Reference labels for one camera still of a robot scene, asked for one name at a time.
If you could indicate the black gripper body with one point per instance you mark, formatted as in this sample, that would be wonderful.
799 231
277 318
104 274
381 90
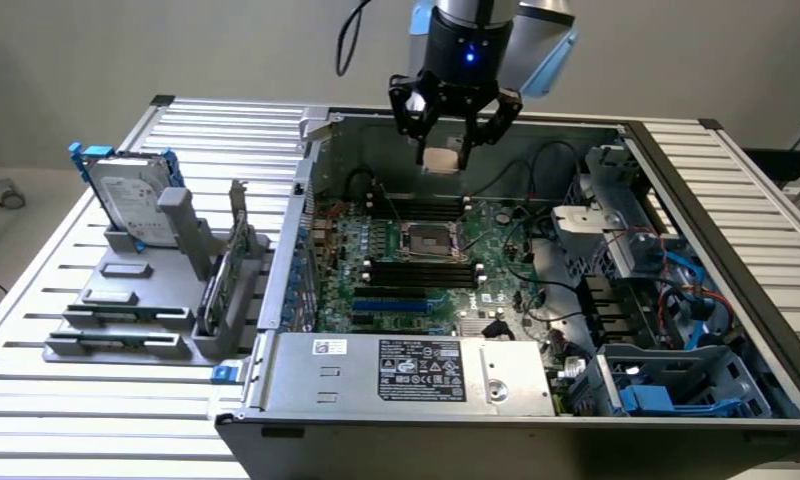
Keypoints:
463 55

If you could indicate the silver square CPU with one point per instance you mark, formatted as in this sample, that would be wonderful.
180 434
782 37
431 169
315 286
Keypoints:
440 161

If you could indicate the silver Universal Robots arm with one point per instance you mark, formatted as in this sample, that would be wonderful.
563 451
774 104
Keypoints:
540 35

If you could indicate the CPU socket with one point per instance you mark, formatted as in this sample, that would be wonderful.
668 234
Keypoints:
429 240

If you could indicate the black RAM slot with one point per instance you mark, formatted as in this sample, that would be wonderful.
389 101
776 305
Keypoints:
416 211
420 280
420 266
416 200

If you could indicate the thin metal locking lever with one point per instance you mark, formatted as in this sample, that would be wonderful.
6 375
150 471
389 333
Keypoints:
393 207
475 239

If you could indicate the round coin battery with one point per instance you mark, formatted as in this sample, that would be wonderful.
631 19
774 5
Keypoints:
504 217

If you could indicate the grey metal drive cage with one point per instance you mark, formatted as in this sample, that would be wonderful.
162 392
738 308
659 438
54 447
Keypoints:
607 220

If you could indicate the green motherboard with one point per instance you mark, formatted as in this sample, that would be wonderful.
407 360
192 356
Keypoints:
493 270

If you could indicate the black table corner cap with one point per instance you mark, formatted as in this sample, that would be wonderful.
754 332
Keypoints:
711 124
164 100

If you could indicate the black expansion slot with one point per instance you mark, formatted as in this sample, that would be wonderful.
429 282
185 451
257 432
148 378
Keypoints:
389 293

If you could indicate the blue expansion slot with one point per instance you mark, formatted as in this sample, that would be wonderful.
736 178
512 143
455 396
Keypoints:
389 304

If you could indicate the green graphics card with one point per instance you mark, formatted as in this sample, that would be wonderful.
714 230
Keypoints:
229 270

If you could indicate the grey parts rack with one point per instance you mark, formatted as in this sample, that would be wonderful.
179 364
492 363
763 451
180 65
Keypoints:
180 235

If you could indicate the grey chipset heat sink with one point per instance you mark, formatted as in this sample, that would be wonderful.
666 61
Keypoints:
469 328

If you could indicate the grey power supply unit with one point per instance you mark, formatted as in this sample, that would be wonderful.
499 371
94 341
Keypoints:
347 375

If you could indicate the blue case latch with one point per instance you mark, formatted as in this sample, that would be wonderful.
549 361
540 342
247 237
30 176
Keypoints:
224 375

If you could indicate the grey metal disk bay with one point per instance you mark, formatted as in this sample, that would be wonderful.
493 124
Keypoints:
707 370

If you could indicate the blue plastic disk carrier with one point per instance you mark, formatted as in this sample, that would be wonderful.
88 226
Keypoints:
643 397

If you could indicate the grey caster wheel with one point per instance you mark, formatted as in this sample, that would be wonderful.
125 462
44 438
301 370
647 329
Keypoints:
9 196

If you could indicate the open black PC case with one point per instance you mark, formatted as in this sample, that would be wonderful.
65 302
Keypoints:
440 450

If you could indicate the hard disk with blue frame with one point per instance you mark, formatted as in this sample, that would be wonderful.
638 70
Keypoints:
129 200

